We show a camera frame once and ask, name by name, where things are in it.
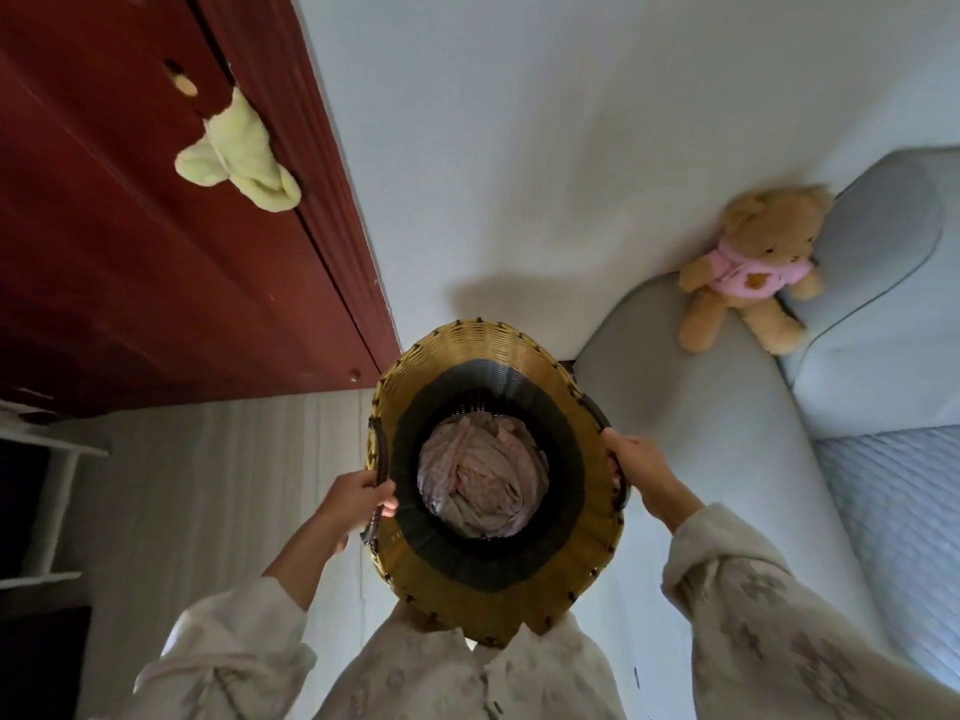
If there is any person's right hand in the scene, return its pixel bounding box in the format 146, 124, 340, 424
600, 427, 680, 516

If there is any person's left hand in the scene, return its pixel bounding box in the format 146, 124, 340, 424
315, 469, 400, 555

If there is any yellow and black wicker basket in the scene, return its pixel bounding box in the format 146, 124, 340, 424
360, 319, 631, 650

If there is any person's left forearm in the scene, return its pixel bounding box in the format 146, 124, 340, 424
135, 509, 350, 720

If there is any person's right forearm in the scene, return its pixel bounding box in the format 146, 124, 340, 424
643, 472, 960, 720

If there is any crumpled pinkish cloth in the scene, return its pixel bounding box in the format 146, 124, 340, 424
417, 412, 550, 539

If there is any grey upholstered headboard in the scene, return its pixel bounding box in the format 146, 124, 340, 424
573, 145, 960, 668

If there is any person's floral pyjama top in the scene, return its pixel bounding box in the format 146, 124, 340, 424
315, 603, 627, 720

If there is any brown teddy bear pink shirt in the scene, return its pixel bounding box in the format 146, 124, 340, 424
678, 184, 835, 358

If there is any blue quilted mattress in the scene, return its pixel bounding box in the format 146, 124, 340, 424
813, 425, 960, 691

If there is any white shelf rack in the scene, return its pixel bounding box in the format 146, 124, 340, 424
0, 400, 111, 592

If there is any red-brown wooden door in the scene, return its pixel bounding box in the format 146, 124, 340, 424
0, 0, 403, 424

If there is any pale yellow towel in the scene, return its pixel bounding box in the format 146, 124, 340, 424
174, 85, 303, 214

